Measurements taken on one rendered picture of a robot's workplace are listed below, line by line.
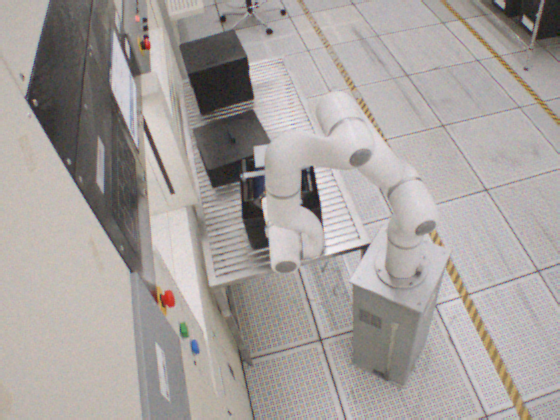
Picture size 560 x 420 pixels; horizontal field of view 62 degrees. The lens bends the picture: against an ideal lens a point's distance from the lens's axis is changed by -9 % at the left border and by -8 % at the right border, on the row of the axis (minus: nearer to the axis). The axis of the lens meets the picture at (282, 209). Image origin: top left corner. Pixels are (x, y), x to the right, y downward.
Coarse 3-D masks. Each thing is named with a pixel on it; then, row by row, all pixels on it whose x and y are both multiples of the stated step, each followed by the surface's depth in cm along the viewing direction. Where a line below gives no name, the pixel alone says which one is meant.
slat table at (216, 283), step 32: (256, 64) 264; (288, 64) 260; (192, 96) 252; (288, 96) 285; (192, 128) 286; (288, 128) 228; (192, 160) 222; (320, 192) 201; (224, 224) 197; (352, 224) 189; (224, 256) 187; (256, 256) 185; (320, 256) 182
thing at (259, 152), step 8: (256, 152) 173; (264, 152) 172; (248, 160) 186; (256, 160) 171; (304, 168) 177; (248, 176) 177; (304, 176) 184; (248, 184) 180; (248, 192) 176; (304, 192) 172; (248, 200) 173; (304, 200) 175; (256, 208) 176; (312, 208) 184; (256, 216) 179
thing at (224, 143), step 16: (208, 128) 219; (224, 128) 218; (240, 128) 216; (256, 128) 215; (208, 144) 212; (224, 144) 211; (240, 144) 210; (256, 144) 208; (208, 160) 206; (224, 160) 205; (240, 160) 205; (208, 176) 213; (224, 176) 208
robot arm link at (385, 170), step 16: (336, 96) 120; (320, 112) 121; (336, 112) 116; (352, 112) 116; (384, 144) 127; (384, 160) 126; (400, 160) 135; (368, 176) 130; (384, 176) 130; (400, 176) 134; (416, 176) 146; (384, 192) 149
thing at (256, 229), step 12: (240, 168) 191; (312, 168) 191; (240, 180) 187; (312, 180) 203; (312, 192) 201; (312, 204) 197; (252, 228) 179; (264, 228) 179; (252, 240) 184; (264, 240) 185
